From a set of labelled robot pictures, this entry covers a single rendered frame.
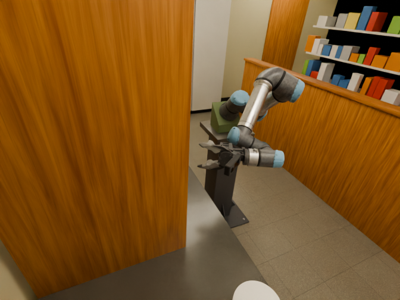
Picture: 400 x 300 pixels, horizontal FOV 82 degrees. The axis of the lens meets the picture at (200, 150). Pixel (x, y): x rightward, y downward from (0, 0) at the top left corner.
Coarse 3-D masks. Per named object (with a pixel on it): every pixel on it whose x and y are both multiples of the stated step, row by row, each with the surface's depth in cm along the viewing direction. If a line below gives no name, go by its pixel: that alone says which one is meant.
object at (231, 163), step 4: (236, 156) 95; (240, 156) 95; (232, 160) 91; (236, 160) 92; (228, 164) 89; (232, 164) 89; (236, 164) 93; (224, 168) 89; (228, 168) 88; (232, 168) 89; (224, 172) 89; (228, 172) 88; (232, 172) 92
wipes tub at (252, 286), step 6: (246, 282) 64; (252, 282) 64; (258, 282) 64; (240, 288) 62; (246, 288) 63; (252, 288) 63; (258, 288) 63; (264, 288) 63; (270, 288) 63; (234, 294) 61; (240, 294) 61; (246, 294) 61; (252, 294) 61; (258, 294) 61; (264, 294) 61; (270, 294) 62; (276, 294) 62
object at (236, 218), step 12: (216, 144) 180; (216, 156) 184; (216, 180) 193; (228, 180) 199; (216, 192) 201; (228, 192) 207; (216, 204) 209; (228, 204) 216; (228, 216) 224; (240, 216) 225
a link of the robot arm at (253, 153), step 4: (248, 148) 98; (248, 152) 96; (252, 152) 95; (256, 152) 95; (248, 156) 95; (252, 156) 94; (256, 156) 94; (248, 160) 95; (252, 160) 94; (256, 160) 94; (248, 164) 96; (252, 164) 96; (256, 164) 96
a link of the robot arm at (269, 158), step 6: (258, 150) 96; (264, 150) 96; (270, 150) 97; (276, 150) 97; (264, 156) 94; (270, 156) 94; (276, 156) 94; (282, 156) 95; (258, 162) 95; (264, 162) 95; (270, 162) 95; (276, 162) 95; (282, 162) 95
